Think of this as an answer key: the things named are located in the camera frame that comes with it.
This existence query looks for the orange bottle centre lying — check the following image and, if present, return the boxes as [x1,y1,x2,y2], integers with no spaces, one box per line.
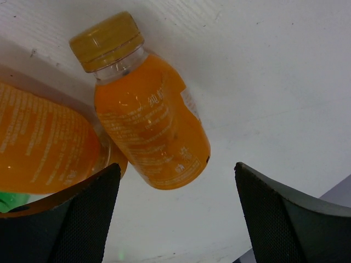
[1,66,128,195]

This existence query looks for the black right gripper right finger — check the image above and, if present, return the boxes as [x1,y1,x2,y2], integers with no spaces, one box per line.
[234,162,350,262]

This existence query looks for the green bottle front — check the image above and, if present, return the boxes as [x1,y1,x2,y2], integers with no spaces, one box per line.
[0,192,30,213]

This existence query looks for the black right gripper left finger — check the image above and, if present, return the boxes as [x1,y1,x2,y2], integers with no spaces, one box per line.
[1,163,121,262]

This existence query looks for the orange bottle far right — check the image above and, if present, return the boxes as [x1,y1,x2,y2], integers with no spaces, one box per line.
[69,12,211,190]

